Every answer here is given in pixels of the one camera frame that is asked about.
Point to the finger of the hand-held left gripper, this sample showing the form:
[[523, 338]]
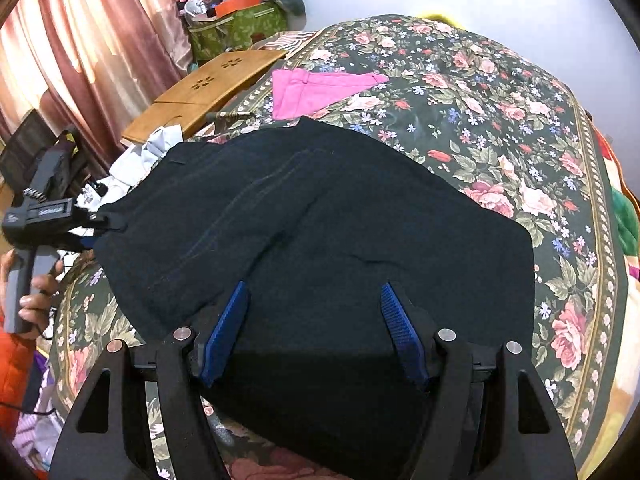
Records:
[[116, 222], [87, 243]]

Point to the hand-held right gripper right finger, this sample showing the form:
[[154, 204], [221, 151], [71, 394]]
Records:
[[400, 330]]

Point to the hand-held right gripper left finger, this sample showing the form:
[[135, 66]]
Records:
[[227, 335]]

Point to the black pants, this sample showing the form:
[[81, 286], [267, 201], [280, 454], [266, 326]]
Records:
[[325, 235]]

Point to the person's left forearm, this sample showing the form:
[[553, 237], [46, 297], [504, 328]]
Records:
[[12, 370]]

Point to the person's left hand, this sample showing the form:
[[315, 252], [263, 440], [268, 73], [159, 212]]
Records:
[[42, 305]]

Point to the black chair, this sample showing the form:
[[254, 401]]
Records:
[[25, 145]]

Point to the white and blue shirt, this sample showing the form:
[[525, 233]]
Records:
[[150, 152]]

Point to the wooden lap desk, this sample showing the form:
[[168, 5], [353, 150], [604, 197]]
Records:
[[200, 85]]

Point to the purple and white cloth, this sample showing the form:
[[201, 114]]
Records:
[[40, 410]]

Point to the pink striped curtain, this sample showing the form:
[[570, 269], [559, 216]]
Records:
[[100, 35]]

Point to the green leaf-print storage box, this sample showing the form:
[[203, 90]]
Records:
[[240, 30]]

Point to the pink cloth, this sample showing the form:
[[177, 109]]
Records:
[[310, 92]]

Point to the floral blanket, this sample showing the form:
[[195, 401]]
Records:
[[500, 110]]

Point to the striped blanket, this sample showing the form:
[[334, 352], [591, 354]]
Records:
[[285, 39]]

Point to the orange box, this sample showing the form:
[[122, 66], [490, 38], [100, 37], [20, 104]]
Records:
[[240, 5]]

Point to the colourful fleece blanket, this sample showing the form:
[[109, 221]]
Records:
[[625, 210]]

